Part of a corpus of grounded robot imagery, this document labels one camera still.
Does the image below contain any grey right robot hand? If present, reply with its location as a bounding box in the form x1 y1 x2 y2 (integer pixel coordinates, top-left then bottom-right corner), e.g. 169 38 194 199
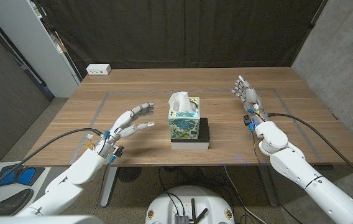
231 75 263 113

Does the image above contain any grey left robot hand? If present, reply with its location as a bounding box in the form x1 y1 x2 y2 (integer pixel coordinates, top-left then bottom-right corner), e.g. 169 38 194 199
106 102 156 141

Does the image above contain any teal floral tissue box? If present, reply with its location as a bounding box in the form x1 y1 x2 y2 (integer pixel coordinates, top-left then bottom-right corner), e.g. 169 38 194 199
168 96 201 140

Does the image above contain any white tissue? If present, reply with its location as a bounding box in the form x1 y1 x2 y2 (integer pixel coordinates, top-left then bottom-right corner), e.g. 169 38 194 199
168 91 197 113

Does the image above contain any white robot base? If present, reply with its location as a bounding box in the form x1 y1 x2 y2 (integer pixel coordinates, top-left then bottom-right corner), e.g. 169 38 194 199
145 185 236 224

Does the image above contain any black box with white base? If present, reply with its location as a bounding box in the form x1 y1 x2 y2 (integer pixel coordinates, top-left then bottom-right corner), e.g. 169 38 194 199
170 118 211 151

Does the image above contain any black round fan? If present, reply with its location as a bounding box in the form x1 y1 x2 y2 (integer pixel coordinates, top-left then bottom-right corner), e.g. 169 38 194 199
116 167 142 183

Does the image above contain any white power strip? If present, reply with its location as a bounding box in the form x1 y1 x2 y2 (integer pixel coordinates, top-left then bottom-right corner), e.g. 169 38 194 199
85 63 112 76

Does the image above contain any grey table leg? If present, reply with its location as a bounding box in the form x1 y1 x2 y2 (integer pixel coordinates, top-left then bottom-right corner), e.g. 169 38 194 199
101 167 118 208
259 165 278 208

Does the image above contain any black backdrop pole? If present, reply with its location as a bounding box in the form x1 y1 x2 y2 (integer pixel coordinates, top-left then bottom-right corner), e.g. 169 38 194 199
290 0 328 67

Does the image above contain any black curtain backdrop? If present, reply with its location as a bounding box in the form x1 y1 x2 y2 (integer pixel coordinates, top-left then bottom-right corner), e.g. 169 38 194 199
38 0 325 78

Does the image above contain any blue foot pedal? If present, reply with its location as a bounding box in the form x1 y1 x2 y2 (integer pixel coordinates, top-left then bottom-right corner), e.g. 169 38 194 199
16 167 37 186
0 167 16 187

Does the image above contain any grey mini computer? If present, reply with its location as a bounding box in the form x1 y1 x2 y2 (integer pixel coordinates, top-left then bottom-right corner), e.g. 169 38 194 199
174 213 190 224

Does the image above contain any white cabinet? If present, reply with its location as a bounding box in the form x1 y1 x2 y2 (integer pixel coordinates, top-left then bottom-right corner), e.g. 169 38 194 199
0 0 83 98

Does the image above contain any black leather shoe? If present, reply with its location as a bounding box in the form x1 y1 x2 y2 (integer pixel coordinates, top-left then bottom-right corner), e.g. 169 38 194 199
0 189 34 217

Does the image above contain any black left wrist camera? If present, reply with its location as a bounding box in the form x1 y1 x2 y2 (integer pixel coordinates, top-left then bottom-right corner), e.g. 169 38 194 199
112 145 125 159

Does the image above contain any right arm thick black cable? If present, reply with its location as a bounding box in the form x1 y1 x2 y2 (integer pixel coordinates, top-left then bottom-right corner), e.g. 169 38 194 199
267 113 353 189

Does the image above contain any arm thick black cable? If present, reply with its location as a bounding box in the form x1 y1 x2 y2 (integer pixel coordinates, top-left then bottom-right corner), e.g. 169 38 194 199
0 128 103 200
267 113 353 189

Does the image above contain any left arm thick black cable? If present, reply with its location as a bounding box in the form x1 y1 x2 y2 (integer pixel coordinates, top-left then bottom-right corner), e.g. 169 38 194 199
0 128 103 200

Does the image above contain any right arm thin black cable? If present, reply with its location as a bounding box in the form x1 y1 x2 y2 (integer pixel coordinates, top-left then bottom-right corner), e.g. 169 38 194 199
252 129 305 224

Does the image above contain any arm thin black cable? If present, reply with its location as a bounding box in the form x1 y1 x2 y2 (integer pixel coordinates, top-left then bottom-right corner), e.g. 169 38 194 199
252 129 305 224
91 161 111 216

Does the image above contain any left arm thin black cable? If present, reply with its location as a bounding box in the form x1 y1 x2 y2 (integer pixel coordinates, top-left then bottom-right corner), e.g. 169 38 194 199
91 161 111 216

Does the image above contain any black base cable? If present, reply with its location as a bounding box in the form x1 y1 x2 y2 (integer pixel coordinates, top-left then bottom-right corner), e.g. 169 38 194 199
158 167 186 216

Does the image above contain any tangled black floor cable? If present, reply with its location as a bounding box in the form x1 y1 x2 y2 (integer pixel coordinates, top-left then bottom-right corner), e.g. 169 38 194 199
176 167 230 208

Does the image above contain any white floor cable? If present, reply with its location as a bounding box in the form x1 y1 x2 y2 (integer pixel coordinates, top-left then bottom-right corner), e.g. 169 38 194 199
224 165 267 224

